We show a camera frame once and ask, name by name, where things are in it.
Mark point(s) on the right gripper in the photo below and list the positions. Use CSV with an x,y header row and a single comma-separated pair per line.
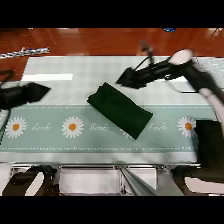
x,y
136,78

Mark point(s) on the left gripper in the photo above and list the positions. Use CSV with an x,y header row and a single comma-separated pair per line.
x,y
33,92

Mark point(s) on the dark green shirt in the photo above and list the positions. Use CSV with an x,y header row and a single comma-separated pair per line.
x,y
120,110

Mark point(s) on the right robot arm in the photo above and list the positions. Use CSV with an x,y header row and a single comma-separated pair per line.
x,y
196,75

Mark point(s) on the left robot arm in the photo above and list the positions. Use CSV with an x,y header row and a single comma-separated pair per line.
x,y
11,96

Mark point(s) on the blue white striped strip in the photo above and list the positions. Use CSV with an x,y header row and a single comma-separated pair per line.
x,y
26,52

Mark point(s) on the black garment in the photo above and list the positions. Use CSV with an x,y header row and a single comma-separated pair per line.
x,y
210,146

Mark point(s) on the silver frame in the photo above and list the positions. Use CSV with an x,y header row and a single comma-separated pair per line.
x,y
136,185

